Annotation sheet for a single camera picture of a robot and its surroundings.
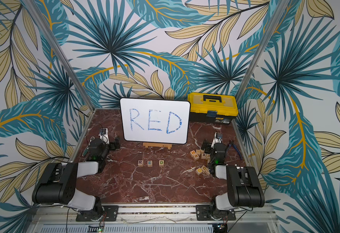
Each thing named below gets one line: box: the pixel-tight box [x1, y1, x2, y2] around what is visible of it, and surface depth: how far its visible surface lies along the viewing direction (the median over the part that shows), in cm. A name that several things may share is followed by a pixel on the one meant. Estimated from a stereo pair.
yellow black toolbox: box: [187, 92, 239, 124], surface depth 103 cm
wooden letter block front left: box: [195, 167, 203, 176], surface depth 88 cm
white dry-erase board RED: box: [119, 97, 191, 145], surface depth 90 cm
